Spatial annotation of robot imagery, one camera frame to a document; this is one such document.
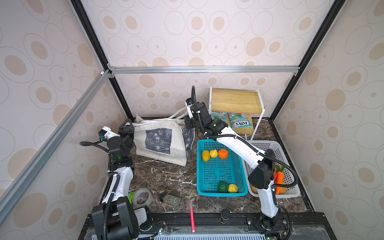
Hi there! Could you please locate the white canvas grocery bag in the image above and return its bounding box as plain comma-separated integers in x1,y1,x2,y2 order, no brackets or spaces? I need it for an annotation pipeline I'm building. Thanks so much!
133,107,195,167

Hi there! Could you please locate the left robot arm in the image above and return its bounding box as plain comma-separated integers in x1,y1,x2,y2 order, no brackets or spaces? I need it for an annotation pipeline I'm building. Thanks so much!
92,119,152,240

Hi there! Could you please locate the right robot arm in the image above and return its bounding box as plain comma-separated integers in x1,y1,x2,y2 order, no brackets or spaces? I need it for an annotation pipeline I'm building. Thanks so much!
185,98,299,220

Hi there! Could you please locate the left Foxs candy packet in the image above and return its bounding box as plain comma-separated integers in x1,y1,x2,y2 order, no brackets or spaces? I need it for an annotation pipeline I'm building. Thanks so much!
211,111,228,123

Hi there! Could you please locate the foxs candy packet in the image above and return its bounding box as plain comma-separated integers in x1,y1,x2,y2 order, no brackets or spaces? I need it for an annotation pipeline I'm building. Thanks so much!
229,113,251,129
211,111,228,123

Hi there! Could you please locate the yellow lemon toy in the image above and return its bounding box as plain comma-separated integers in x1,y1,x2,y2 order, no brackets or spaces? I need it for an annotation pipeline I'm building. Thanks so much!
209,150,218,159

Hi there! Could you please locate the yellow corn toy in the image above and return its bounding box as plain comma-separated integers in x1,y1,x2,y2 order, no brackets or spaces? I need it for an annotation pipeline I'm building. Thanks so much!
201,150,211,162

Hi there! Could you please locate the right Foxs candy packet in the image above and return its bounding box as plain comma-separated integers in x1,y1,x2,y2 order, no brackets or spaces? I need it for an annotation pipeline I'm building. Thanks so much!
229,113,251,129

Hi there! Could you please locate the orange fruit toy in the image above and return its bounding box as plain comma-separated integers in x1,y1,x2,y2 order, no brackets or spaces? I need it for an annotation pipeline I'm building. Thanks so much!
218,149,229,160

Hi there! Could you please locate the green small packet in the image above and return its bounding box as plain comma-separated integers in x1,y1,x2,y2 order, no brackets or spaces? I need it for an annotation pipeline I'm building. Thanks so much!
128,193,135,205

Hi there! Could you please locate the clear tape roll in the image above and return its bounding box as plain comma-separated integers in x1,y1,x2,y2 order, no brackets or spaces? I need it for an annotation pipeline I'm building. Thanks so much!
132,188,153,209

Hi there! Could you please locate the white wooden shelf rack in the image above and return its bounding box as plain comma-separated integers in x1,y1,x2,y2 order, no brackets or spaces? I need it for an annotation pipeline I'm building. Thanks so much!
209,87,266,140

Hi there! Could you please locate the teal plastic basket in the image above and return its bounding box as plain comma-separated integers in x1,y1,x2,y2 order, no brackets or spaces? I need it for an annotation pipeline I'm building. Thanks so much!
197,140,248,197

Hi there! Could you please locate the green bell pepper toy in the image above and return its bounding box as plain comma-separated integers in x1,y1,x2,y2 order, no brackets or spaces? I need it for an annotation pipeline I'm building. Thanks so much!
218,181,229,193

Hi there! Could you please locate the small glass jar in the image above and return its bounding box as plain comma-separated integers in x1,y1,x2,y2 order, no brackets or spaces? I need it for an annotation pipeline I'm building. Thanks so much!
161,194,182,208

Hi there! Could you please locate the brown potato toy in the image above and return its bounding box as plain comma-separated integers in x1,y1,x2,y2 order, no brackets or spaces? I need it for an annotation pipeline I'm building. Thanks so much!
251,185,258,194

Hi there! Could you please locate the red pen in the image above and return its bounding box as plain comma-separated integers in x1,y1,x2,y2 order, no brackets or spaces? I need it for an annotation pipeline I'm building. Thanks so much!
190,205,196,233

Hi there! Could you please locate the orange carrot toy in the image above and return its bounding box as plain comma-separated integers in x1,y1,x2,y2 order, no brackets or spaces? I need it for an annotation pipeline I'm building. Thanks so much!
275,171,287,195

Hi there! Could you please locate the horizontal aluminium bar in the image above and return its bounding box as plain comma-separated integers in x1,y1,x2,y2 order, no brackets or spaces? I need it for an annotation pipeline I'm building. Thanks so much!
102,65,300,76

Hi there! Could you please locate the white plastic basket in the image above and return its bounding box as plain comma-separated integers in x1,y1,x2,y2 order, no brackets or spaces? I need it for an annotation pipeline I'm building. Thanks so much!
242,140,301,199

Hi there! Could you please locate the left aluminium bar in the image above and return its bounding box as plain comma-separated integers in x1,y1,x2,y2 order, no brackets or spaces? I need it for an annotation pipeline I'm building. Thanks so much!
1,70,112,225

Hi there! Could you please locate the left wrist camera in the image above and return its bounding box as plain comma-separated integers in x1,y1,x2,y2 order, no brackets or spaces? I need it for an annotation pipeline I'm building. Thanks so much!
99,126,120,141

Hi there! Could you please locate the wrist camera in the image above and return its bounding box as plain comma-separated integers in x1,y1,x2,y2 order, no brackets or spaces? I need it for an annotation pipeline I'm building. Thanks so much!
185,98,193,119
99,126,120,141

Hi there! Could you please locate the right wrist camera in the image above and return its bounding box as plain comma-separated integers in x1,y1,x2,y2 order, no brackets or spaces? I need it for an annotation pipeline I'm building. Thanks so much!
185,98,193,119

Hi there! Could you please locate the black knob on rail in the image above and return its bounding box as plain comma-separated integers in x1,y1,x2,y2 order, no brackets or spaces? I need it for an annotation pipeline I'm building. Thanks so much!
219,209,231,224

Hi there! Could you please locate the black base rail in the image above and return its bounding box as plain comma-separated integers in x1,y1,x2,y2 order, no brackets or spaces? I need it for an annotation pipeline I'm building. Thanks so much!
77,211,338,240

